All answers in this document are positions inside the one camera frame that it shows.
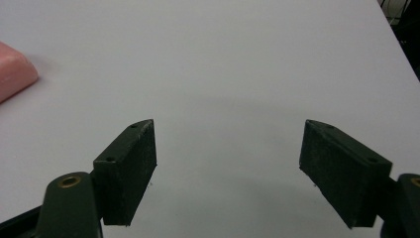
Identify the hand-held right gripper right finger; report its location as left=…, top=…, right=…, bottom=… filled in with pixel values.
left=298, top=119, right=420, bottom=238

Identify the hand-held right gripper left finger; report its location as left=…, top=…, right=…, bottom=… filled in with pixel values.
left=37, top=118, right=158, bottom=238

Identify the pink soft block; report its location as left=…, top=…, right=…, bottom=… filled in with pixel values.
left=0, top=41, right=40, bottom=104

